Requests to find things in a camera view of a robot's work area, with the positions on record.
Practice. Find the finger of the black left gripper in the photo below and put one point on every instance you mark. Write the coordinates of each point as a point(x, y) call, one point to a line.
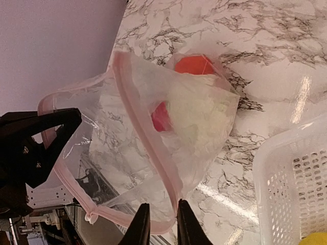
point(32, 143)

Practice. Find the orange toy pumpkin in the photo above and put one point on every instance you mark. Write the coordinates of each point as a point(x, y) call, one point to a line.
point(195, 65)

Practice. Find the clear zip top bag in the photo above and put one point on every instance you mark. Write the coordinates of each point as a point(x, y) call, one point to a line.
point(117, 134)

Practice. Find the red toy bell pepper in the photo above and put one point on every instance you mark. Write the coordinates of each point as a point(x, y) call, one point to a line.
point(160, 118)

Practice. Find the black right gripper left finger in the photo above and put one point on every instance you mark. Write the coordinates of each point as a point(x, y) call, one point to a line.
point(138, 233)

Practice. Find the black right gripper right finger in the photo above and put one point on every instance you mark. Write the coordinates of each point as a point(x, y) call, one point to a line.
point(189, 231)

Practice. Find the white plastic mesh basket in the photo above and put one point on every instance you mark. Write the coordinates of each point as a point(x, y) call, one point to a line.
point(289, 172)

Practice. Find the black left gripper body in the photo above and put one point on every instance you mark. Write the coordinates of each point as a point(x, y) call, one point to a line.
point(14, 198)

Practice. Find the white toy cauliflower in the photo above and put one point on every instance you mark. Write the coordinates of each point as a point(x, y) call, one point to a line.
point(202, 109)

